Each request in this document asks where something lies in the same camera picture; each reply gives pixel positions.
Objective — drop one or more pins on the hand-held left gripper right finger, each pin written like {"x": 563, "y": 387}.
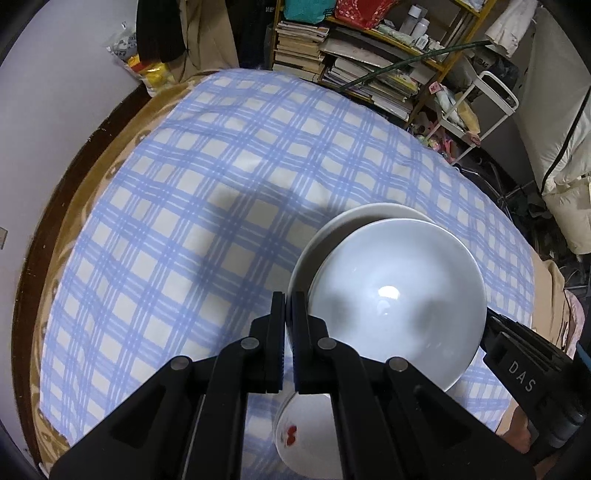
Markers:
{"x": 300, "y": 332}

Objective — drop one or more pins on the plastic bag with yellow items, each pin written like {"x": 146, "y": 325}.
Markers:
{"x": 138, "y": 64}

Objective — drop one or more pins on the pile of magazines and books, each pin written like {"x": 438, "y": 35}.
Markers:
{"x": 374, "y": 87}

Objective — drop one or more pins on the large plain white bowl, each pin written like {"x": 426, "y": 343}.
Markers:
{"x": 392, "y": 277}

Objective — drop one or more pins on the black hanging garment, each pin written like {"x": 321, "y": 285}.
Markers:
{"x": 256, "y": 32}

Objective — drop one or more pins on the dark green pole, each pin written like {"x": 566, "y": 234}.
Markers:
{"x": 415, "y": 62}

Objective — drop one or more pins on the wall socket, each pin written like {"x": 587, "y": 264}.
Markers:
{"x": 2, "y": 239}

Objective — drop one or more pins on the group of toiletry bottles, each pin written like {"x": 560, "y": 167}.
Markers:
{"x": 420, "y": 27}

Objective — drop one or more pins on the black pants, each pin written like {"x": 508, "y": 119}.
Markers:
{"x": 159, "y": 32}

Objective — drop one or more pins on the teal bag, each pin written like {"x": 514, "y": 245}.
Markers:
{"x": 307, "y": 10}

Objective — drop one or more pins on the cream recliner chair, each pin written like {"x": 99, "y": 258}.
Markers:
{"x": 563, "y": 92}

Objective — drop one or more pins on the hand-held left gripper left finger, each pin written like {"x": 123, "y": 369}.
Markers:
{"x": 276, "y": 332}

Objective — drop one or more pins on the blue plaid tablecloth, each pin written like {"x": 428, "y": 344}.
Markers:
{"x": 184, "y": 230}

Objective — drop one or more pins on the white trolley cart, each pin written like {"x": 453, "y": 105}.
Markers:
{"x": 496, "y": 97}

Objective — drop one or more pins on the person's right hand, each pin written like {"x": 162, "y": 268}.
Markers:
{"x": 517, "y": 429}

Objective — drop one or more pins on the yellow wooden shelf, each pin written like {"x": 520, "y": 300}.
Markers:
{"x": 455, "y": 55}

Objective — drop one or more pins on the red patterned bag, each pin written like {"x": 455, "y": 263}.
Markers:
{"x": 364, "y": 13}

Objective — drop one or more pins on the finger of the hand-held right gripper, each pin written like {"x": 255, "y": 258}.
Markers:
{"x": 521, "y": 333}

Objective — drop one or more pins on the stack of old books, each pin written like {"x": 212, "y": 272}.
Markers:
{"x": 298, "y": 50}

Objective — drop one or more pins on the beige coat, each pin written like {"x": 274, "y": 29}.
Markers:
{"x": 207, "y": 37}

